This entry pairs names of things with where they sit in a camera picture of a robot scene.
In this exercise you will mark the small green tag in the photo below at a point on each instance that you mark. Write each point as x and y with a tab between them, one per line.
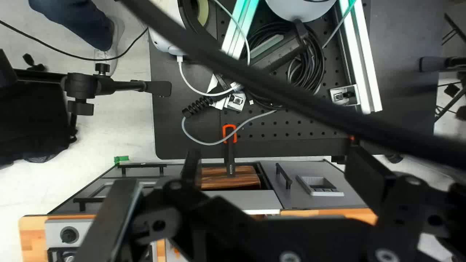
122	160

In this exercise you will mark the blue jeans leg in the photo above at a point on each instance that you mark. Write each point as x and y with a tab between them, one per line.
78	20

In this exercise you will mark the bulky black equipment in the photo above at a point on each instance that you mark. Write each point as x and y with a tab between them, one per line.
30	117

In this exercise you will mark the wooden toy kitchen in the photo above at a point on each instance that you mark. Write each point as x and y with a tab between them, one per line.
330	213

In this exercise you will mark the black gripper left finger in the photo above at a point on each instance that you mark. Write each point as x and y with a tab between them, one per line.
114	219

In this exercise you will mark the black camera stand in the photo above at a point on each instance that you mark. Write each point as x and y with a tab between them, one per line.
445	65

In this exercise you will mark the white toy sink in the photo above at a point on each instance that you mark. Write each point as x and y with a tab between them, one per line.
243	202

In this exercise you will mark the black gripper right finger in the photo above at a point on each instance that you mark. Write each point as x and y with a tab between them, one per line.
403	213

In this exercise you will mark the black stove knob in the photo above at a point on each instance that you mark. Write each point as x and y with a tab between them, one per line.
69	235

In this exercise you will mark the aluminium extrusion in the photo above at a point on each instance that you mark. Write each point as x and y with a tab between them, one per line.
241	27
362	53

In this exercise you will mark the black perforated breadboard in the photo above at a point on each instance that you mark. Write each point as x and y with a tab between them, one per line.
301	133

